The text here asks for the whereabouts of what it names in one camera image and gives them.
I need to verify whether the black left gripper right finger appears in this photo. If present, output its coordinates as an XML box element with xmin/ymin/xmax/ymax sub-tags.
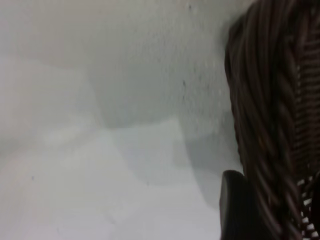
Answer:
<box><xmin>310</xmin><ymin>170</ymin><xmax>320</xmax><ymax>240</ymax></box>

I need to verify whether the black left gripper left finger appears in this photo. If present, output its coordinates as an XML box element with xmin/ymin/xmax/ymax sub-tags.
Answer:
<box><xmin>218</xmin><ymin>169</ymin><xmax>253</xmax><ymax>240</ymax></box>

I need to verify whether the black woven wicker basket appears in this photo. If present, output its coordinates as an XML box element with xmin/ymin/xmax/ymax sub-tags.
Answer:
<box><xmin>224</xmin><ymin>0</ymin><xmax>320</xmax><ymax>240</ymax></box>

